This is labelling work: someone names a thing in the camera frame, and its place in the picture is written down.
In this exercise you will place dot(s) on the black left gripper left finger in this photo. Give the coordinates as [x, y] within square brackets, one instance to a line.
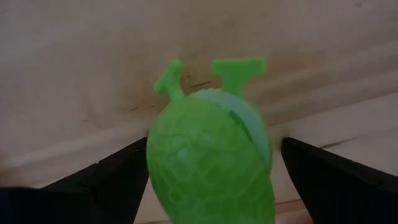
[109, 193]

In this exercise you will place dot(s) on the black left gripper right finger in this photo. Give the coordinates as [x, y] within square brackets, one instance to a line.
[342, 193]

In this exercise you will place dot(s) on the lime green toy melon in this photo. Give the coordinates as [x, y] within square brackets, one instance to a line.
[205, 161]

